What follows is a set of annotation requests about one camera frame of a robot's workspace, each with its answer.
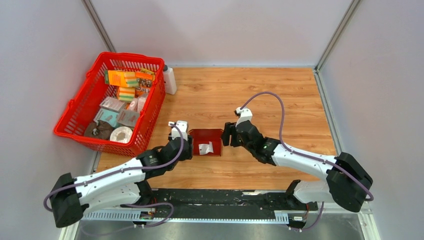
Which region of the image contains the red paper box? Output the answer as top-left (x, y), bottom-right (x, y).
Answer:
top-left (189, 128), bottom-right (223, 157)

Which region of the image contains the small white paper piece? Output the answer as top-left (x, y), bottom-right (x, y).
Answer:
top-left (198, 141), bottom-right (214, 156)

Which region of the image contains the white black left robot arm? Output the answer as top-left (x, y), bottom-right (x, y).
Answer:
top-left (48, 135), bottom-right (193, 228)

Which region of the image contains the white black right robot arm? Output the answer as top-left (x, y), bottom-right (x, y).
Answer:
top-left (221, 120), bottom-right (373, 213)

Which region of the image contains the pink white box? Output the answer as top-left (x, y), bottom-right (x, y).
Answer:
top-left (99, 96), bottom-right (127, 113)

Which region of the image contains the orange green box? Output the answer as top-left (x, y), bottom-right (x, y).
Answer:
top-left (104, 70), bottom-right (139, 88)

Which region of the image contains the white tape roll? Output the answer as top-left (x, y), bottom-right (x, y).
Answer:
top-left (109, 126), bottom-right (133, 144)

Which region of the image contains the pink grey packet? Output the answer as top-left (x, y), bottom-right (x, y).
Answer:
top-left (116, 109), bottom-right (140, 128)

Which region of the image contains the white plastic bottle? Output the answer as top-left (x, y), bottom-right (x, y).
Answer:
top-left (162, 64), bottom-right (177, 95)

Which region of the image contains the teal white packet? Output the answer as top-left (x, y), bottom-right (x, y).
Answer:
top-left (93, 108), bottom-right (120, 128)

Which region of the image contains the red plastic basket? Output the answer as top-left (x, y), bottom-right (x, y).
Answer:
top-left (53, 51), bottom-right (166, 157)

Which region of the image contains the yellow green sponge pack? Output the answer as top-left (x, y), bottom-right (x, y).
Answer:
top-left (116, 86), bottom-right (136, 102)

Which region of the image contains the orange snack packet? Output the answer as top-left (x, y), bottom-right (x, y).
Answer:
top-left (135, 68), bottom-right (156, 96)

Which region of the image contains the brown bag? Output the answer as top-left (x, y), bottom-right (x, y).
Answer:
top-left (83, 120), bottom-right (115, 140)

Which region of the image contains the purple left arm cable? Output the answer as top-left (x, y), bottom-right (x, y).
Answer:
top-left (43, 123), bottom-right (185, 229)

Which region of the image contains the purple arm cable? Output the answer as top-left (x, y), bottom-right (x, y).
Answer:
top-left (43, 123), bottom-right (185, 229)
top-left (239, 91), bottom-right (375, 232)

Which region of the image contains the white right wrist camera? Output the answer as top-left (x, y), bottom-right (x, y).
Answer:
top-left (234, 107), bottom-right (253, 127)

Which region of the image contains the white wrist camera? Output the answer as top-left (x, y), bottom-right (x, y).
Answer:
top-left (168, 120), bottom-right (189, 140)
top-left (234, 107), bottom-right (253, 127)

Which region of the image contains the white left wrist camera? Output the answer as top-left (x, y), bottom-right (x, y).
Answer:
top-left (168, 120), bottom-right (189, 140)

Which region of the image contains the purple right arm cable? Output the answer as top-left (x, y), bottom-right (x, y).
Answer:
top-left (239, 91), bottom-right (375, 232)

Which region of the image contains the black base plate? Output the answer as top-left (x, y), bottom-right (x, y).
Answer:
top-left (135, 188), bottom-right (319, 220)

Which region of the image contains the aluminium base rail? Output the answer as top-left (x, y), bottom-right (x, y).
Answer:
top-left (57, 187), bottom-right (382, 240)

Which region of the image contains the right aluminium frame post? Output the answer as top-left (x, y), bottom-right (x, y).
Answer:
top-left (314, 0), bottom-right (362, 73)

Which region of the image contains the aluminium frame post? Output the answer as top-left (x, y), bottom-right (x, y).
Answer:
top-left (81, 0), bottom-right (117, 53)
top-left (314, 0), bottom-right (362, 73)

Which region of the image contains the left aluminium frame post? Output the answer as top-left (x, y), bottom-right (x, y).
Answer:
top-left (81, 0), bottom-right (117, 53)

